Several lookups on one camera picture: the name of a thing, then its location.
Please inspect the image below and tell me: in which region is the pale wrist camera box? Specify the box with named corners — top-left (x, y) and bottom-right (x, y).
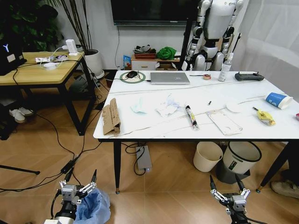
top-left (231, 195), bottom-right (247, 210)
top-left (61, 185), bottom-right (77, 201)

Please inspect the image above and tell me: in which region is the blue snack bag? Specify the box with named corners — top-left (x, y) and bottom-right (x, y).
top-left (122, 55), bottom-right (133, 70)

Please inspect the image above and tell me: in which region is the white round device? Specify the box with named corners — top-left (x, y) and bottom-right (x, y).
top-left (43, 62), bottom-right (60, 70)

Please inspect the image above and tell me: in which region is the crumpled white tissue wrapper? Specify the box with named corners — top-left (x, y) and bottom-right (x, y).
top-left (155, 93), bottom-right (185, 118)

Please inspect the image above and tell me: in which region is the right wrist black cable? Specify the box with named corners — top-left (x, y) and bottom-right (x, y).
top-left (245, 216), bottom-right (269, 224)

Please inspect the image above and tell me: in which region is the white curtain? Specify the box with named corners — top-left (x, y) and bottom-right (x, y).
top-left (238, 0), bottom-right (299, 77)

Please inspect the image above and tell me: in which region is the white plant pot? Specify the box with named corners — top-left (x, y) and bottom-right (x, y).
top-left (83, 49), bottom-right (105, 80)

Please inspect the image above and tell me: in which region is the green cloth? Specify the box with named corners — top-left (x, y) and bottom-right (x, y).
top-left (156, 46), bottom-right (178, 61)

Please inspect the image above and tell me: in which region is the black wall television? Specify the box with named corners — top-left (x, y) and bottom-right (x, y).
top-left (110, 0), bottom-right (201, 27)

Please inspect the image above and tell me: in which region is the tall thin stemmed plant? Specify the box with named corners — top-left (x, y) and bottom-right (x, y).
top-left (59, 0), bottom-right (98, 56)

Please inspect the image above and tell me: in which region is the white marble dining table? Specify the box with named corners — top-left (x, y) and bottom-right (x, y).
top-left (93, 70), bottom-right (299, 194)

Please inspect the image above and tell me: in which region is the grey and white trash bin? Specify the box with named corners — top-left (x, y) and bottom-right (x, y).
top-left (216, 141), bottom-right (262, 184)

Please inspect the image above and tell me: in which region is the white humanoid robot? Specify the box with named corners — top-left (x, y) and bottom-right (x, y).
top-left (181, 0), bottom-right (245, 72)

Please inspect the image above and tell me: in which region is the white sneaker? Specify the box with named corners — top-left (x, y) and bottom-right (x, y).
top-left (8, 106), bottom-right (35, 124)

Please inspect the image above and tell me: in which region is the thin black stand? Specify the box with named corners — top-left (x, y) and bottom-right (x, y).
top-left (231, 32), bottom-right (242, 59)

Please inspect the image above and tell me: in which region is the black stand pole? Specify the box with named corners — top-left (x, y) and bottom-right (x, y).
top-left (178, 18), bottom-right (196, 70)

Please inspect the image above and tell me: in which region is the black power adapter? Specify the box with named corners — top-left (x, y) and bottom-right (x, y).
top-left (60, 160), bottom-right (76, 175)

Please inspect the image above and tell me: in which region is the yellow crumpled wrapper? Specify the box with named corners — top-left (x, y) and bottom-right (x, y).
top-left (252, 106), bottom-right (276, 126)

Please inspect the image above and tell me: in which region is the large leafy plant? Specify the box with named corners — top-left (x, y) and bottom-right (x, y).
top-left (0, 0), bottom-right (65, 53)

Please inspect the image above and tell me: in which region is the brown tray with clutter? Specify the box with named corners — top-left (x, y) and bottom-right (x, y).
top-left (132, 44), bottom-right (157, 60)

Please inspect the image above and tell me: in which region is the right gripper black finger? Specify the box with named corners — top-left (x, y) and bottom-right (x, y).
top-left (235, 173), bottom-right (251, 199)
top-left (209, 174), bottom-right (229, 205)

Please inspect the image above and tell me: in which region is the white round lid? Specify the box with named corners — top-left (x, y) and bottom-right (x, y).
top-left (226, 102), bottom-right (242, 113)

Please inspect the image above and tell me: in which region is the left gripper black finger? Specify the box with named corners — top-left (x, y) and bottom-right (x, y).
top-left (77, 169), bottom-right (98, 195)
top-left (58, 173), bottom-right (72, 190)

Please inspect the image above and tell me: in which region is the cream trash bin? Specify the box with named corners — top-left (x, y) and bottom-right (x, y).
top-left (192, 141), bottom-right (224, 173)

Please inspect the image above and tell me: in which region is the blue and white paper cup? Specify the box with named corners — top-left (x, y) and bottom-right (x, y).
top-left (265, 92), bottom-right (293, 110)

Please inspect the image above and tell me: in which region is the black laptop with logo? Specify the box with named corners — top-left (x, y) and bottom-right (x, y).
top-left (0, 38), bottom-right (28, 77)

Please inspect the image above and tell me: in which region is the black tripod leg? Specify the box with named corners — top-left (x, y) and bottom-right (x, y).
top-left (0, 164), bottom-right (41, 175)

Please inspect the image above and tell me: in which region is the white charger block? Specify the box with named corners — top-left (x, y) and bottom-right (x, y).
top-left (65, 39), bottom-right (78, 56)

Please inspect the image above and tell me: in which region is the wooden side table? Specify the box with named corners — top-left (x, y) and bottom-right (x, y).
top-left (0, 51), bottom-right (98, 136)

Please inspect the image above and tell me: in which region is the blue plastic trash bag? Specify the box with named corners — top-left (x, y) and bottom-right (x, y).
top-left (74, 188), bottom-right (111, 224)

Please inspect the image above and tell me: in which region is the long black floor cable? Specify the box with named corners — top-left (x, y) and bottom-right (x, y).
top-left (0, 109), bottom-right (103, 193)

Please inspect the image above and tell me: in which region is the grey power strip box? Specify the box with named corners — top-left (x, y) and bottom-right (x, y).
top-left (135, 145), bottom-right (153, 173)

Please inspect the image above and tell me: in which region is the clear spray bottle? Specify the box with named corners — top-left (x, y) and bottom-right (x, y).
top-left (218, 52), bottom-right (235, 82)

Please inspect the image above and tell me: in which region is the low wooden white cabinet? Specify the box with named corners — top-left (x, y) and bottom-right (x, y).
top-left (130, 55), bottom-right (182, 71)

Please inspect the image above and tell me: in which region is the silver laptop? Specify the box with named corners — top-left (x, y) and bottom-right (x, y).
top-left (149, 71), bottom-right (191, 85)

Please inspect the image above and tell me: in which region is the dark grey remote controller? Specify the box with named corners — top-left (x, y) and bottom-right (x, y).
top-left (234, 72), bottom-right (265, 82)

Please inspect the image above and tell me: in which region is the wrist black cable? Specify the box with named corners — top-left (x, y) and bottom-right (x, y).
top-left (245, 216), bottom-right (269, 224)
top-left (50, 189), bottom-right (62, 219)

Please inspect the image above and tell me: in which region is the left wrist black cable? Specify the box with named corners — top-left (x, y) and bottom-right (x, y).
top-left (50, 189), bottom-right (62, 219)

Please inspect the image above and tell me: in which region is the person's shoe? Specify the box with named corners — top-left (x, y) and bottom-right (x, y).
top-left (270, 180), bottom-right (299, 199)

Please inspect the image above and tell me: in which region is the torn brown cardboard piece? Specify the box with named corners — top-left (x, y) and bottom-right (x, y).
top-left (101, 98), bottom-right (121, 135)

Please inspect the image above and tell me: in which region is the round green mouse pad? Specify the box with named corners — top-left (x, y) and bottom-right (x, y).
top-left (119, 71), bottom-right (146, 84)

